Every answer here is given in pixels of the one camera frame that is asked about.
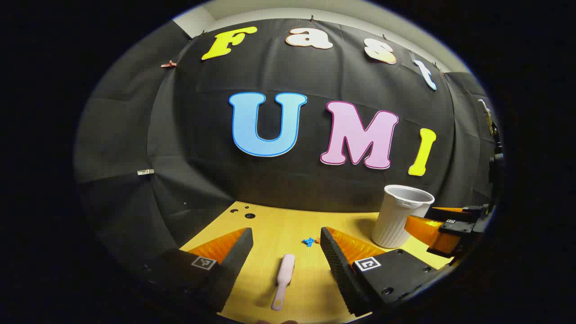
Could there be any wooden desktop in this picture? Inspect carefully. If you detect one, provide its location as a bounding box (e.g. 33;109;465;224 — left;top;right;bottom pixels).
180;201;455;324

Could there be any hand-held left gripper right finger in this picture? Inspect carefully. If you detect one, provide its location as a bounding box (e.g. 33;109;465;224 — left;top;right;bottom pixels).
320;226;444;318

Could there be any small pink broom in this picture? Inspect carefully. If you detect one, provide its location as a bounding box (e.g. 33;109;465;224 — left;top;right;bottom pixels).
270;254;296;311

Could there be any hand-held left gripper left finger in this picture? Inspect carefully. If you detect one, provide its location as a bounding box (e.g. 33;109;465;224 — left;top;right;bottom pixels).
144;227;254;313

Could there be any black backdrop cloth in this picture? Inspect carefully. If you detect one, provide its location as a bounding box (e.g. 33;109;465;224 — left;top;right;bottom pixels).
74;18;500;275

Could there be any white ribbed garbage bin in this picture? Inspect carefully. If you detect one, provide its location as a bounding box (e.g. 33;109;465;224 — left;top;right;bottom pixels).
372;184;435;249

